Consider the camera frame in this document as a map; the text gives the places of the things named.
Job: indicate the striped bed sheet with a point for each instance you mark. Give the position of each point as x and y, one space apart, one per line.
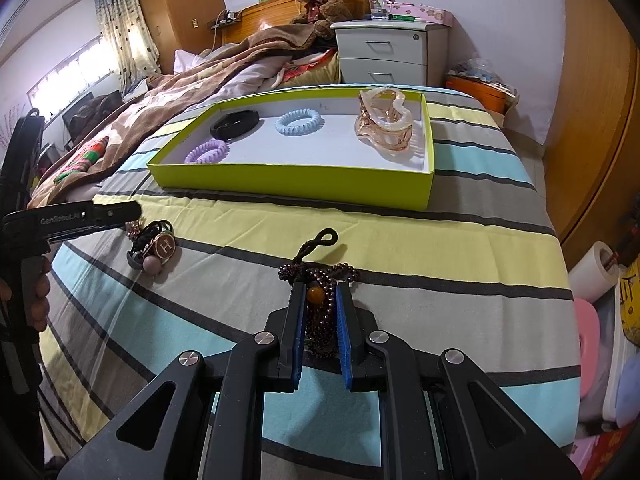
450 270

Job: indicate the power strip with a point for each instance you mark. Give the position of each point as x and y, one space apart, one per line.
225 19

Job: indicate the white plastic container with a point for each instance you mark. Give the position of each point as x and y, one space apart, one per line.
620 370

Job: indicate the white pillow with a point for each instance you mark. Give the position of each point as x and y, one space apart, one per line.
190 60

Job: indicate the dark chair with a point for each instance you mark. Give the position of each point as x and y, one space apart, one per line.
92 115

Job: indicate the pink paper roll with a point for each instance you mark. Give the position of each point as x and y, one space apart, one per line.
587 340

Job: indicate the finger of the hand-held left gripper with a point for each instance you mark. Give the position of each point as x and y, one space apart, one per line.
112 220
117 207

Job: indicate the pink floral box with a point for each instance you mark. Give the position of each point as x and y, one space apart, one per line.
425 14

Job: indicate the black wristband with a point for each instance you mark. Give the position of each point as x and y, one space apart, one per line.
225 130

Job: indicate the orange box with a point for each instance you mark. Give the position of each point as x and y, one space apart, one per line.
475 95

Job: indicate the red printed box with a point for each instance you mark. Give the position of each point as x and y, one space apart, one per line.
610 455

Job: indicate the white paper roll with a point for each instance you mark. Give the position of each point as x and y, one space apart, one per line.
590 272

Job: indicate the colourful printed pillow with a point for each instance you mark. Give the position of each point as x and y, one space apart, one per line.
310 70

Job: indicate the grey two-drawer nightstand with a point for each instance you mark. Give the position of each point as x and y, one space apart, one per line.
390 55

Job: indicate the clear plastic bag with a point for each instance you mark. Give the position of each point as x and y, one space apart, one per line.
480 72

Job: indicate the large wooden wardrobe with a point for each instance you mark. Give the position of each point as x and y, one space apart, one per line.
595 110

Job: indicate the wooden headboard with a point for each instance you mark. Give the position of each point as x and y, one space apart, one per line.
265 15

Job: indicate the yellow box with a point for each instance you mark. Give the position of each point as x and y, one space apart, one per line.
631 305

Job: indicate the lime green shallow box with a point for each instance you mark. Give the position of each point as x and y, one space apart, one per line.
325 160

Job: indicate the glass jar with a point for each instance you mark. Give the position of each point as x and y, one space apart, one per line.
380 6

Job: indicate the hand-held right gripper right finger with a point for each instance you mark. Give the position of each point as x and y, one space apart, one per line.
346 350

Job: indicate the tall wooden cabinet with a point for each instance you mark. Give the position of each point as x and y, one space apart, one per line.
175 10

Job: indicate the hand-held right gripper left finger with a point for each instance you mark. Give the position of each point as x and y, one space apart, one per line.
295 345

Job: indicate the brown blanket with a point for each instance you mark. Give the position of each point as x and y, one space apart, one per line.
165 95

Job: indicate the person's left hand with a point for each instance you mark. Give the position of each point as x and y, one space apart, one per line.
41 305

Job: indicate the window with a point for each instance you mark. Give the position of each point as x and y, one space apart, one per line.
70 75

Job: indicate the clear amber hair claw clip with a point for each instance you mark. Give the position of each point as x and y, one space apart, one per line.
382 120

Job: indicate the patterned curtain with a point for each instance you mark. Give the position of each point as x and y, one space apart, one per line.
127 30

